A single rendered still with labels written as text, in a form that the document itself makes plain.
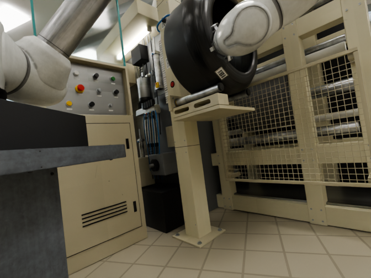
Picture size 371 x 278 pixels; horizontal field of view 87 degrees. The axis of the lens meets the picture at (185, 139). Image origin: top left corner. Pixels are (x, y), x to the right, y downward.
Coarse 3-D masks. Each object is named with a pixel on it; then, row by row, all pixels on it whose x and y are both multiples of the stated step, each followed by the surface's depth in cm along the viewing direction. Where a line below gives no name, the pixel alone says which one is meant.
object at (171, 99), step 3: (168, 96) 122; (171, 96) 122; (174, 96) 124; (177, 96) 126; (168, 99) 123; (171, 99) 122; (174, 99) 124; (177, 99) 125; (168, 102) 123; (171, 102) 122; (174, 102) 123; (168, 105) 123; (171, 105) 121; (174, 105) 123; (171, 108) 121
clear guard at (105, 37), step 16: (32, 0) 112; (48, 0) 118; (64, 0) 124; (112, 0) 148; (32, 16) 111; (48, 16) 117; (112, 16) 146; (96, 32) 136; (112, 32) 145; (80, 48) 128; (96, 48) 135; (112, 48) 143
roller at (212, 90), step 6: (216, 84) 100; (222, 84) 101; (204, 90) 106; (210, 90) 103; (216, 90) 101; (222, 90) 101; (186, 96) 117; (192, 96) 113; (198, 96) 110; (204, 96) 108; (180, 102) 121; (186, 102) 118
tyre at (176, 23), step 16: (192, 0) 94; (208, 0) 94; (224, 0) 109; (176, 16) 100; (192, 16) 92; (208, 16) 92; (224, 16) 128; (176, 32) 99; (192, 32) 92; (208, 32) 92; (176, 48) 101; (192, 48) 94; (208, 48) 93; (176, 64) 105; (192, 64) 99; (208, 64) 95; (224, 64) 97; (240, 64) 137; (256, 64) 123; (192, 80) 106; (208, 80) 102; (224, 80) 101; (240, 80) 107
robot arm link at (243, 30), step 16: (256, 0) 42; (272, 0) 42; (240, 16) 39; (256, 16) 38; (272, 16) 42; (224, 32) 43; (240, 32) 40; (256, 32) 40; (272, 32) 45; (224, 48) 48; (240, 48) 43; (256, 48) 43
